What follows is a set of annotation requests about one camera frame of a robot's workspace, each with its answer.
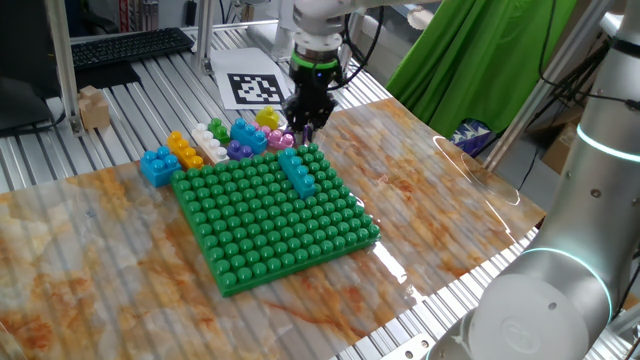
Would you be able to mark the green cloth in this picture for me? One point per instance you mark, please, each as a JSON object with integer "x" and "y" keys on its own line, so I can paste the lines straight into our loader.
{"x": 475, "y": 65}

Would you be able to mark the wooden block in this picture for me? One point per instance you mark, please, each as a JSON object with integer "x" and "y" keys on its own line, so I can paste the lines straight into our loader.
{"x": 94, "y": 110}

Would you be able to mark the teal long block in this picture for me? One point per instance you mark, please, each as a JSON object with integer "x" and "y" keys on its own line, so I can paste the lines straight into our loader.
{"x": 300, "y": 175}

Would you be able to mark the blue patterned bag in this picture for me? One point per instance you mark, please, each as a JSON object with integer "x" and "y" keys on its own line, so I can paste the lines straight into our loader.
{"x": 470, "y": 137}

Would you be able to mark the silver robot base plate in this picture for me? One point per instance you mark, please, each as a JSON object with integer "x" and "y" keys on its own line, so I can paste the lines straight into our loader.
{"x": 407, "y": 350}

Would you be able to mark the black tripod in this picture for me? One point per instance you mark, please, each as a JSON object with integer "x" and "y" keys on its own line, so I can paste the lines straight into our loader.
{"x": 575, "y": 82}

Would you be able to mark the indigo two-stud block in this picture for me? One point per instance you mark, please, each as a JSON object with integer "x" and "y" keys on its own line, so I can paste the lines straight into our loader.
{"x": 239, "y": 150}

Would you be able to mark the marble pattern mat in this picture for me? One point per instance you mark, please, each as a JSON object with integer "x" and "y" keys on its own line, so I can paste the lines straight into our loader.
{"x": 100, "y": 260}

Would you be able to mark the blue square four-stud block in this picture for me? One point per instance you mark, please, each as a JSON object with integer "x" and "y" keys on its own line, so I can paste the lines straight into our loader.
{"x": 160, "y": 169}

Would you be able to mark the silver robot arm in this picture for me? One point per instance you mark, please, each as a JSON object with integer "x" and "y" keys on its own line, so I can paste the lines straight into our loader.
{"x": 550, "y": 300}

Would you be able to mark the black keyboard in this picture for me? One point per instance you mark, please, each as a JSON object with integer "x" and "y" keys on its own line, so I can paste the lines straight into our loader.
{"x": 130, "y": 47}

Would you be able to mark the sky blue three-stud block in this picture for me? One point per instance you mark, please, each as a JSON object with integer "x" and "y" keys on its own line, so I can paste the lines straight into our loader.
{"x": 248, "y": 136}

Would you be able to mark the cardboard box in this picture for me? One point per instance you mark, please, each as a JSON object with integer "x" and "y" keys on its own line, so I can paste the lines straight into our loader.
{"x": 562, "y": 147}

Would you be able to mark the green studded baseplate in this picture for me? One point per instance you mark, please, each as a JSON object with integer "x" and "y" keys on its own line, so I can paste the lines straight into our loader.
{"x": 260, "y": 225}

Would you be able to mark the white four-stud long block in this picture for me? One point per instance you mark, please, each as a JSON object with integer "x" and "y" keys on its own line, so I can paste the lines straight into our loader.
{"x": 210, "y": 145}

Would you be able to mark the pink long block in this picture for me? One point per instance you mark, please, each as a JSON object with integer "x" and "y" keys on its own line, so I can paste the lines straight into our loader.
{"x": 280, "y": 140}

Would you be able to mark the dark purple sloped block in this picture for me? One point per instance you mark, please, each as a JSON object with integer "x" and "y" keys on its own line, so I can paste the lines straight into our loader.
{"x": 306, "y": 137}

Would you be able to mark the printed marker tag paper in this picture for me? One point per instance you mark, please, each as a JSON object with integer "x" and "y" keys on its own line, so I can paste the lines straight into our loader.
{"x": 250, "y": 87}

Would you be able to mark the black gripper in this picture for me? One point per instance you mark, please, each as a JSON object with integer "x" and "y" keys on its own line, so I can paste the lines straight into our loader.
{"x": 315, "y": 87}

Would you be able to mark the black monitor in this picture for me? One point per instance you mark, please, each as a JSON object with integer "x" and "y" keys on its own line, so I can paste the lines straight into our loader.
{"x": 20, "y": 50}

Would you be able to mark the aluminium frame post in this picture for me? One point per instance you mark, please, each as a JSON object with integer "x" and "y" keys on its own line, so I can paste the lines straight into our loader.
{"x": 65, "y": 65}
{"x": 204, "y": 35}
{"x": 550, "y": 75}

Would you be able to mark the orange-yellow four-stud long block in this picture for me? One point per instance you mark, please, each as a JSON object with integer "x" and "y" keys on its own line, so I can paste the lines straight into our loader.
{"x": 186, "y": 151}

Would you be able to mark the lemon yellow small block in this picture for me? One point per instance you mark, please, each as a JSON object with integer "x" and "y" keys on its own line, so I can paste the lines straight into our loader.
{"x": 267, "y": 117}

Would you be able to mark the green two-stud block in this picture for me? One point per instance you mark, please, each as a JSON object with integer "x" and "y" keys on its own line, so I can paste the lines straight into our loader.
{"x": 219, "y": 131}

